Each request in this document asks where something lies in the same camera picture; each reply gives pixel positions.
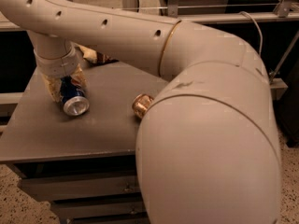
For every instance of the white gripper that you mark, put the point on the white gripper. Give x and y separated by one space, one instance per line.
57 66

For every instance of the blue pepsi can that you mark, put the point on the blue pepsi can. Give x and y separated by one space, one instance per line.
73 97

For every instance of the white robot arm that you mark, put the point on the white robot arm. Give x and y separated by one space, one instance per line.
207 150

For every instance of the gold soda can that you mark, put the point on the gold soda can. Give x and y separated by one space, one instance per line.
141 105

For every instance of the brown chip bag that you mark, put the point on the brown chip bag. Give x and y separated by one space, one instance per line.
94 57

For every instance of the grey drawer cabinet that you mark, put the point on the grey drawer cabinet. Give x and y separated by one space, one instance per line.
42 141

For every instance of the top grey drawer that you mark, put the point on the top grey drawer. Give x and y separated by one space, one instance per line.
69 187

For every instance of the grey drawer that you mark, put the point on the grey drawer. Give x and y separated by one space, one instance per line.
118 219
69 187
97 210

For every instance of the middle grey drawer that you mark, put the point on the middle grey drawer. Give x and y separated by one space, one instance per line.
97 210

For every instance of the bottom grey drawer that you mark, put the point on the bottom grey drawer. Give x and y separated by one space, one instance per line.
118 219

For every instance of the metal railing frame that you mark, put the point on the metal railing frame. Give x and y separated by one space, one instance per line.
229 11

